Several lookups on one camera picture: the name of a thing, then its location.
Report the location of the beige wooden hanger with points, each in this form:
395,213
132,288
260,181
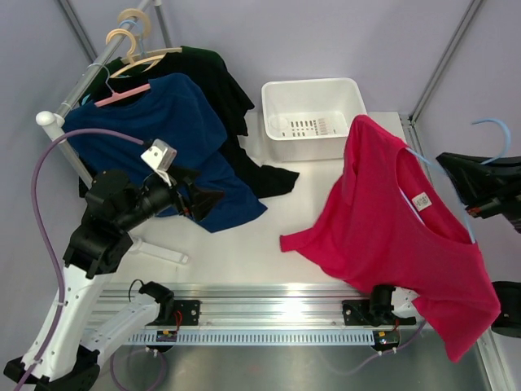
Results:
143,18
132,62

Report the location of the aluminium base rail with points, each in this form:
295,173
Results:
269,306

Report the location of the blue t shirt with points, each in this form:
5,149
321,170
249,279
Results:
175,111

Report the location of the white slotted cable duct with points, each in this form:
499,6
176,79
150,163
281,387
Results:
253,338

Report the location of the beige wooden hanger rear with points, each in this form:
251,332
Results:
143,18

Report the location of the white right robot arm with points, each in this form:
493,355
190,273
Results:
389,304

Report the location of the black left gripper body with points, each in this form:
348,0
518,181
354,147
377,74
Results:
159,196

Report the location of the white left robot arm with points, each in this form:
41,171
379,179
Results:
62,357

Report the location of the light blue hanger rear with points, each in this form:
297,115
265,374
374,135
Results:
139,36

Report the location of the white plastic basket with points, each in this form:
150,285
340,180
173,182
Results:
308,120

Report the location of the black t shirt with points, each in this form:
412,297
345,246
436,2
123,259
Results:
230,103

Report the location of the beige wooden hanger front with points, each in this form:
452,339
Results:
132,62

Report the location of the pink plastic hanger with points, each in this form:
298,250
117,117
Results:
115,96

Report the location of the pink t shirt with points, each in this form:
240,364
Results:
383,223

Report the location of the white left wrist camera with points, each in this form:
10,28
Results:
159,156

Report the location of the dark green t shirt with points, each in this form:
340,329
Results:
120,62

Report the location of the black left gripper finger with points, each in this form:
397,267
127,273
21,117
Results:
202,201
183,177

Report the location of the silver clothes rack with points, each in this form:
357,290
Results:
52,122

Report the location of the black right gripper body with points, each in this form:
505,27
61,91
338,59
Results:
509,206

